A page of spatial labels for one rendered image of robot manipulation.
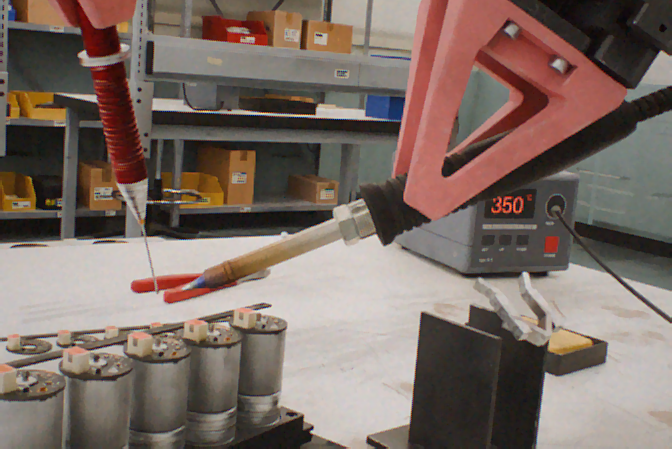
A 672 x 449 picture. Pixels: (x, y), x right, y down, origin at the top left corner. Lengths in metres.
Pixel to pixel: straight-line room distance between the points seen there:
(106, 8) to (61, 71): 4.68
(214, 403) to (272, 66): 2.69
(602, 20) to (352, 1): 5.56
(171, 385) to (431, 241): 0.51
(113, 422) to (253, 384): 0.08
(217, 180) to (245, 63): 2.14
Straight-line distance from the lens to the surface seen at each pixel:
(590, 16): 0.32
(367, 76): 3.25
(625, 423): 0.51
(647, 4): 0.30
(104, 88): 0.29
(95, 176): 4.57
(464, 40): 0.30
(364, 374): 0.52
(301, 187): 5.38
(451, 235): 0.79
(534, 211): 0.81
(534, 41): 0.31
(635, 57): 0.31
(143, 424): 0.34
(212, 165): 5.09
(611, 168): 5.80
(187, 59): 2.86
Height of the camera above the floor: 0.92
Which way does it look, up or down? 8 degrees down
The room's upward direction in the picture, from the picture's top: 5 degrees clockwise
